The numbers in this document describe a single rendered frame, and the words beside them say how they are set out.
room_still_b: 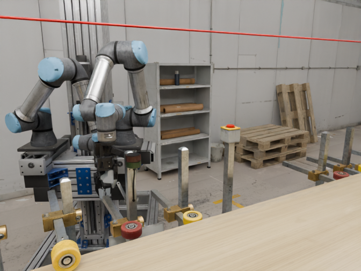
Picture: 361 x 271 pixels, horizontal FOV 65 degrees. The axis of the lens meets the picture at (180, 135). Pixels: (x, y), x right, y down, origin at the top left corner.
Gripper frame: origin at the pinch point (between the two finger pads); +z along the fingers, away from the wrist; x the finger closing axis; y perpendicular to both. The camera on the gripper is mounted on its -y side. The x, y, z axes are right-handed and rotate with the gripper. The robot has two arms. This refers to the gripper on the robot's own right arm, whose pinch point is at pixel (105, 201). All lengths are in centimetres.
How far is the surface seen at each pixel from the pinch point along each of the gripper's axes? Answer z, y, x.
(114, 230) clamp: -2.6, -33.7, 4.3
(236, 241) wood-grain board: -8, -69, -30
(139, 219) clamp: -4.2, -32.5, -7.1
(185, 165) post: -25, -33, -29
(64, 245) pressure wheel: -16, -55, 25
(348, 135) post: -25, -32, -152
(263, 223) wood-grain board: -8, -65, -47
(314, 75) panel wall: -51, 272, -517
